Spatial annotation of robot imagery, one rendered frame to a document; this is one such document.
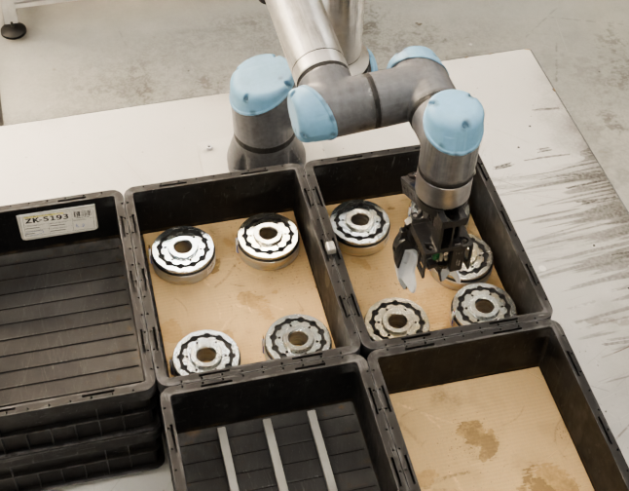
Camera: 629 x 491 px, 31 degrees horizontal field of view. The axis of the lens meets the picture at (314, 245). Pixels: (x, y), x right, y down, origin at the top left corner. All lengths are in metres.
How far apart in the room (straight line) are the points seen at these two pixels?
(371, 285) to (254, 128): 0.38
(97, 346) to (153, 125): 0.66
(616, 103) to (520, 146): 1.28
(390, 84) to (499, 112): 0.91
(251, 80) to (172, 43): 1.63
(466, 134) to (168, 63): 2.21
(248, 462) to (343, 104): 0.54
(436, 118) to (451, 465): 0.53
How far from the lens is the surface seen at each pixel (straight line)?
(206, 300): 1.82
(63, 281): 1.88
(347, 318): 1.69
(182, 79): 3.49
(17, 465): 1.72
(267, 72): 2.01
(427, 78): 1.49
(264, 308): 1.81
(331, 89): 1.47
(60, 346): 1.79
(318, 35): 1.53
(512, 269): 1.82
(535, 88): 2.45
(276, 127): 2.03
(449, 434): 1.69
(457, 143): 1.42
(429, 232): 1.56
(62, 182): 2.21
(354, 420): 1.69
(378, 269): 1.87
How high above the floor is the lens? 2.25
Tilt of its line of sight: 49 degrees down
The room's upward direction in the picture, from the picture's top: 3 degrees clockwise
